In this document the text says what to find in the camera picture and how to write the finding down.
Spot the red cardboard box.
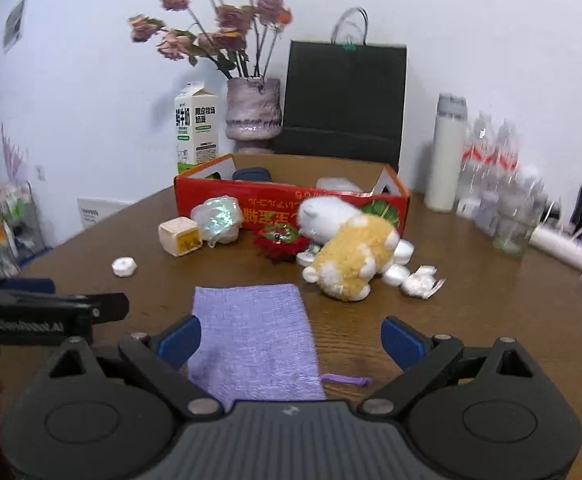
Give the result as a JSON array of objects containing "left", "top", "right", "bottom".
[{"left": 173, "top": 153, "right": 411, "bottom": 238}]

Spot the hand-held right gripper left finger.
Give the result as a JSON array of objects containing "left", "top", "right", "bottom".
[{"left": 47, "top": 314, "right": 225, "bottom": 422}]

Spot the white crumpled packet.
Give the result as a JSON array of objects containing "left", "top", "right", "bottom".
[{"left": 401, "top": 265, "right": 446, "bottom": 302}]

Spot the black paper bag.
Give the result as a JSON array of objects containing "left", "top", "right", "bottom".
[{"left": 273, "top": 6, "right": 408, "bottom": 173}]

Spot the rack of colourful packets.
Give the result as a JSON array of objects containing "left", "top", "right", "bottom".
[{"left": 0, "top": 167, "right": 48, "bottom": 277}]

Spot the white flat carton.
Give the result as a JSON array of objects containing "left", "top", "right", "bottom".
[{"left": 77, "top": 197, "right": 134, "bottom": 234}]

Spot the white paper roll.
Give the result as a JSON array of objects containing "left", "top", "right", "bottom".
[{"left": 528, "top": 224, "right": 582, "bottom": 272}]

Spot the round white container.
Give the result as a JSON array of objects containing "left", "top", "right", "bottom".
[
  {"left": 383, "top": 264, "right": 412, "bottom": 288},
  {"left": 392, "top": 240, "right": 416, "bottom": 267}
]

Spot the cream block eraser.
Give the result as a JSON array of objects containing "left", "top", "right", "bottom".
[{"left": 158, "top": 217, "right": 203, "bottom": 258}]

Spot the iridescent plastic bag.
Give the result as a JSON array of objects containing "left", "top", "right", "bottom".
[{"left": 191, "top": 195, "right": 244, "bottom": 248}]

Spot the dark blue object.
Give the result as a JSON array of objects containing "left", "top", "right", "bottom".
[{"left": 232, "top": 167, "right": 273, "bottom": 183}]

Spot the wooden desktop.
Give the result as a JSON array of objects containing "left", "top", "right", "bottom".
[{"left": 1, "top": 152, "right": 582, "bottom": 480}]

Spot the purple towel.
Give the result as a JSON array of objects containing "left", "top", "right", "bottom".
[{"left": 187, "top": 283, "right": 328, "bottom": 411}]

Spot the white thermos bottle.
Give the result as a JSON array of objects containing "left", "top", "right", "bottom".
[{"left": 423, "top": 93, "right": 468, "bottom": 212}]

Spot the purple white ceramic vase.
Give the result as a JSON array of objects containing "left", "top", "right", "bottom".
[{"left": 225, "top": 77, "right": 283, "bottom": 155}]

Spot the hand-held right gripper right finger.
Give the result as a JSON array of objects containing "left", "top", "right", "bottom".
[{"left": 360, "top": 315, "right": 536, "bottom": 417}]

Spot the dried pink rose bouquet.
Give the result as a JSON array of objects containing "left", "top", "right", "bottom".
[{"left": 128, "top": 0, "right": 294, "bottom": 81}]

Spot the wall sign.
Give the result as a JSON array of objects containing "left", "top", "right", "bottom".
[{"left": 3, "top": 0, "right": 28, "bottom": 55}]

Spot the white green milk carton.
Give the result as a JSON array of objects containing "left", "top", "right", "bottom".
[{"left": 173, "top": 81, "right": 220, "bottom": 176}]

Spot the white plastic bag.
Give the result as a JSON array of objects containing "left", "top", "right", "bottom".
[{"left": 316, "top": 176, "right": 364, "bottom": 195}]

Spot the small lavender bottle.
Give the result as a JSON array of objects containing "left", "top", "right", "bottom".
[{"left": 474, "top": 191, "right": 501, "bottom": 236}]

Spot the clear glass cup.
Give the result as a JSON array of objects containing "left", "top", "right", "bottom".
[{"left": 492, "top": 205, "right": 534, "bottom": 258}]

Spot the clear water bottle red label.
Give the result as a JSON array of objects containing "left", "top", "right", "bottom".
[
  {"left": 458, "top": 111, "right": 496, "bottom": 201},
  {"left": 491, "top": 119, "right": 522, "bottom": 196}
]

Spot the red foil wrapper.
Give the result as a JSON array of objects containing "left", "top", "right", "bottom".
[{"left": 252, "top": 224, "right": 312, "bottom": 263}]

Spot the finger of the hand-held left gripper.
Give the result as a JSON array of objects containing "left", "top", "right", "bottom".
[
  {"left": 16, "top": 292, "right": 130, "bottom": 324},
  {"left": 0, "top": 277, "right": 56, "bottom": 295}
]

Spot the yellow and white plush toy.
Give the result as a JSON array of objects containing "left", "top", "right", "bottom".
[{"left": 296, "top": 196, "right": 402, "bottom": 302}]

